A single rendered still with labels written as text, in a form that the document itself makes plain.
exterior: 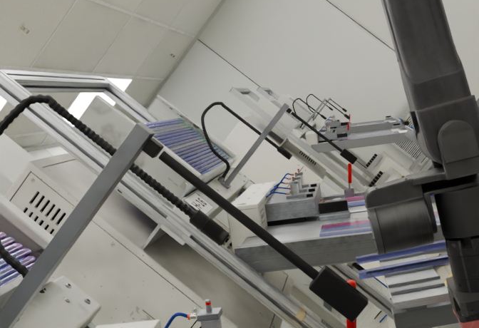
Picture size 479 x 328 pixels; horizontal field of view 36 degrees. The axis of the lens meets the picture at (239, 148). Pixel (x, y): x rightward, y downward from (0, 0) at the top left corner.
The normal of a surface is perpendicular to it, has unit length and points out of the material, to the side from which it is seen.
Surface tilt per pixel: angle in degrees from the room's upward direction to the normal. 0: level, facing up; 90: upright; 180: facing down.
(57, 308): 90
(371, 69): 90
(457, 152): 90
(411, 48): 84
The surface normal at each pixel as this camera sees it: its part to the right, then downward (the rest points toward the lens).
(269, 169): -0.15, 0.07
